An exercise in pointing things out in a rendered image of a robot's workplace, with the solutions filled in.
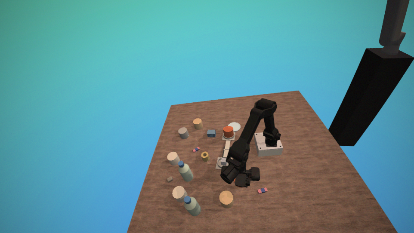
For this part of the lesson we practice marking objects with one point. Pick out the white round dish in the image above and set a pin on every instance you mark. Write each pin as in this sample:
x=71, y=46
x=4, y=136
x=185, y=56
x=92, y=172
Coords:
x=236, y=126

